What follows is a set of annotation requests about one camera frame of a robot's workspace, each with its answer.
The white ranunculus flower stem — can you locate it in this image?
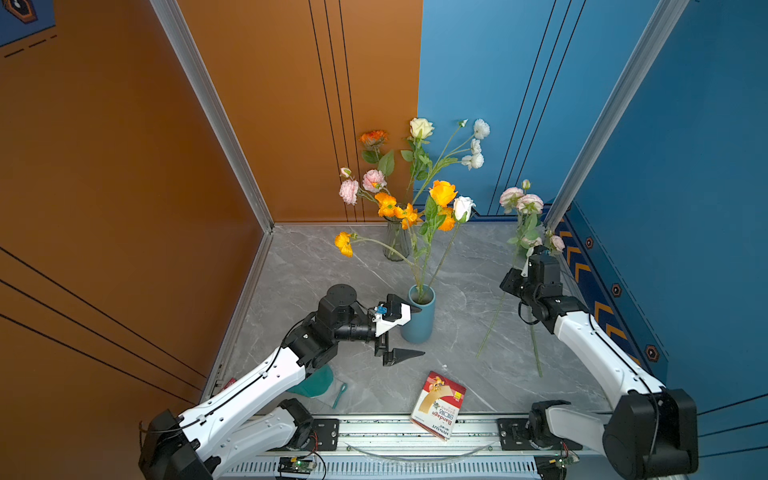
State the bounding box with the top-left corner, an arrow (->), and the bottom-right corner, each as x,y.
428,119 -> 491,179

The red and white box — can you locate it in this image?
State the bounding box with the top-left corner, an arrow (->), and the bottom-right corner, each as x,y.
410,371 -> 467,441

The green circuit board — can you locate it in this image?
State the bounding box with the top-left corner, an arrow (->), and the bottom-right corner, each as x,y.
276,457 -> 317,479

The yellow orange ranunculus stem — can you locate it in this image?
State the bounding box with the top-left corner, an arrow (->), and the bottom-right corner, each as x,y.
412,180 -> 457,304

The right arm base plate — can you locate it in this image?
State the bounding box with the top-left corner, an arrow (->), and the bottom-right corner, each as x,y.
496,418 -> 584,451

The pink peony flower stem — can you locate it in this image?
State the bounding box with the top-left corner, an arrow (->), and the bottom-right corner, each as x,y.
339,168 -> 387,206

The right circuit board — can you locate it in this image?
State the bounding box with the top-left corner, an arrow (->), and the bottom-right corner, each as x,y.
534,452 -> 580,480

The pink rose stem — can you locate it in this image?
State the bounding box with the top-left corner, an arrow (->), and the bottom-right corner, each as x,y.
476,178 -> 546,358

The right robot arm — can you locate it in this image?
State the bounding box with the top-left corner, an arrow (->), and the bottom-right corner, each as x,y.
500,247 -> 699,479

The orange flower bunch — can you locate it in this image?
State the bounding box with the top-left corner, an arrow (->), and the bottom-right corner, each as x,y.
334,203 -> 425,289

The cream white rose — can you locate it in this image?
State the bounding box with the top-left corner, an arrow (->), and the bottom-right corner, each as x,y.
400,118 -> 434,186

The green rubber glove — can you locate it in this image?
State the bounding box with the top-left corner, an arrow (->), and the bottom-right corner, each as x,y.
288,365 -> 348,409

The white rose bud stem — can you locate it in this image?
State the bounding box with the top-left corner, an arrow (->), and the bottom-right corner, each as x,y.
428,196 -> 476,287

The teal cylindrical vase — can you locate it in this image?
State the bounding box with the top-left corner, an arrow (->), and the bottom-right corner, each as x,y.
401,285 -> 436,344

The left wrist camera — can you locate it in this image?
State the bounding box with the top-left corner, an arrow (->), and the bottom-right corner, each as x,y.
369,299 -> 412,338

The orange poppy flower stem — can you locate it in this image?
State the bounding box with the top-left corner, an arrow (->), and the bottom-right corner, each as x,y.
374,191 -> 403,219

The clear glass vase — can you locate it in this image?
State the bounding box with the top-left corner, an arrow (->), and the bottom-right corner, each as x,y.
383,217 -> 412,262

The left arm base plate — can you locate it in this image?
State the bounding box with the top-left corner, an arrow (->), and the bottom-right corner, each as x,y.
291,418 -> 340,452

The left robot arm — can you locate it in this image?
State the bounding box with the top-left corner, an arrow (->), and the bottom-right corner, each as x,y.
138,284 -> 421,480

